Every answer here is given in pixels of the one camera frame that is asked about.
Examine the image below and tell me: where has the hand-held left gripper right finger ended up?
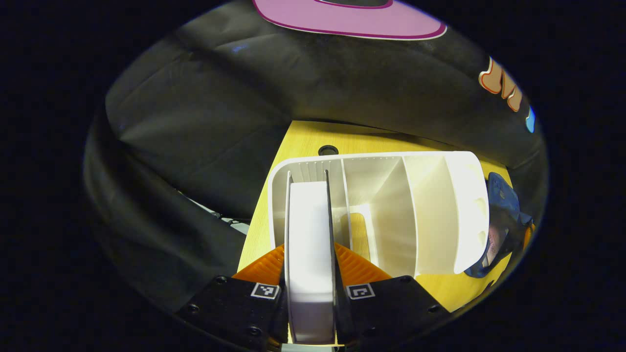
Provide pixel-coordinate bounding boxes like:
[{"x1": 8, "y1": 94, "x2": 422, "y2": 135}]
[{"x1": 333, "y1": 243, "x2": 450, "y2": 349}]

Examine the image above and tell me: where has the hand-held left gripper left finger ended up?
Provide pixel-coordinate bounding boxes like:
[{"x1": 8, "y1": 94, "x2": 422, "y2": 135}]
[{"x1": 176, "y1": 244, "x2": 289, "y2": 350}]

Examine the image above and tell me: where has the dark grey book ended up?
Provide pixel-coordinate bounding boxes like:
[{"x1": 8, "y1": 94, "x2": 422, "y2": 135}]
[{"x1": 284, "y1": 170, "x2": 339, "y2": 345}]

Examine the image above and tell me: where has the white bookshelf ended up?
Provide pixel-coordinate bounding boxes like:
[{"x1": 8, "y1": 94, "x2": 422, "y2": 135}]
[{"x1": 268, "y1": 151, "x2": 490, "y2": 279}]

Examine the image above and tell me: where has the blue schoolbag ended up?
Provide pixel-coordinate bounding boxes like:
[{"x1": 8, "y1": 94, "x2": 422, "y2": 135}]
[{"x1": 465, "y1": 172, "x2": 534, "y2": 279}]

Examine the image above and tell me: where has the black backdrop cloth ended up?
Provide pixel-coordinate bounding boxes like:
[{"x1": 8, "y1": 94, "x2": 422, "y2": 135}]
[{"x1": 83, "y1": 0, "x2": 548, "y2": 313}]

